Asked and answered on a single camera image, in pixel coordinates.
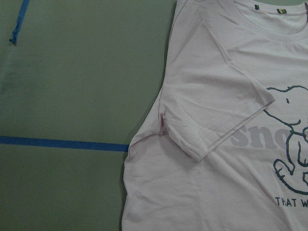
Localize pink printed t-shirt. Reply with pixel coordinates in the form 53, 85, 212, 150
122, 0, 308, 231

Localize brown paper table cover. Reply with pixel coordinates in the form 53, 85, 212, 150
0, 0, 176, 231

